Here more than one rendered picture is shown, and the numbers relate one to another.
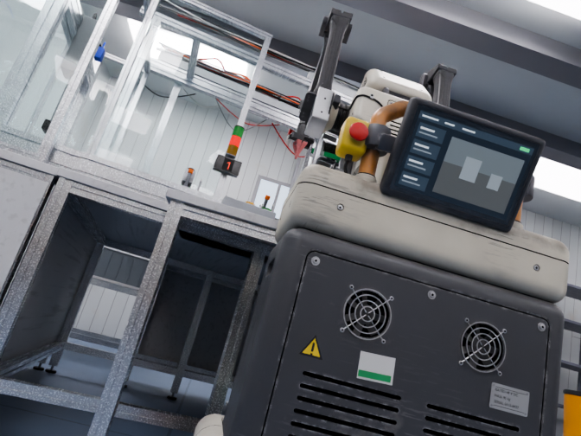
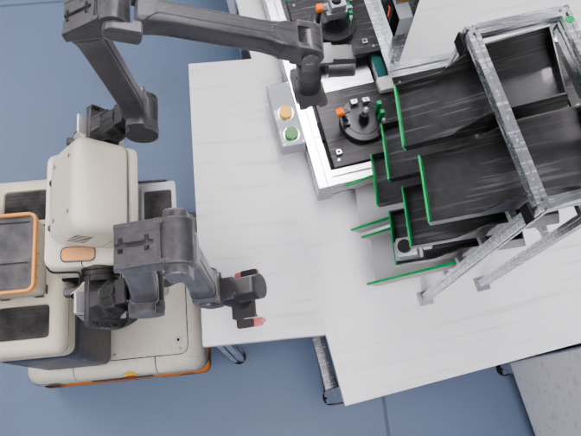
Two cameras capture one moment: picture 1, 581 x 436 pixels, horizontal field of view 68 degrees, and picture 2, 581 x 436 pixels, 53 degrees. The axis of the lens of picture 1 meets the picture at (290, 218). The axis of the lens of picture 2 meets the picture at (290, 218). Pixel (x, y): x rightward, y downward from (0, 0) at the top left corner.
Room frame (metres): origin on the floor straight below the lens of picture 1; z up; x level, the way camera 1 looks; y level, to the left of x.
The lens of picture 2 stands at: (1.63, -0.66, 2.51)
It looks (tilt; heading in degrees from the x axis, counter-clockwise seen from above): 72 degrees down; 89
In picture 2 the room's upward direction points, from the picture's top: 2 degrees clockwise
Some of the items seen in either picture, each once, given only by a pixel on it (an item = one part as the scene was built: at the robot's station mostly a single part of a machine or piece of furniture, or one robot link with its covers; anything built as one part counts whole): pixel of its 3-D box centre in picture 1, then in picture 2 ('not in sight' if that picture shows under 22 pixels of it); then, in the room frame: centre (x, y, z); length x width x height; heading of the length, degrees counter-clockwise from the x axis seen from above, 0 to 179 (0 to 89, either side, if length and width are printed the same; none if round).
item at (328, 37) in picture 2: not in sight; (333, 22); (1.77, 0.47, 0.98); 0.14 x 0.14 x 0.02
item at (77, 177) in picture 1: (230, 258); (493, 109); (2.29, 0.25, 0.85); 1.50 x 1.41 x 0.03; 105
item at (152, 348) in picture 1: (290, 355); not in sight; (3.32, -0.26, 0.43); 2.20 x 0.38 x 0.86; 105
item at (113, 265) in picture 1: (120, 268); not in sight; (3.69, 1.26, 0.73); 0.62 x 0.42 x 0.23; 105
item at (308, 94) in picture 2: (303, 133); (308, 80); (1.68, 0.04, 1.35); 0.10 x 0.07 x 0.07; 104
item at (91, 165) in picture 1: (196, 204); (290, 63); (1.64, 0.37, 0.91); 0.89 x 0.06 x 0.11; 105
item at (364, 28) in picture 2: not in sight; (333, 27); (1.77, 0.47, 0.96); 0.24 x 0.24 x 0.02; 15
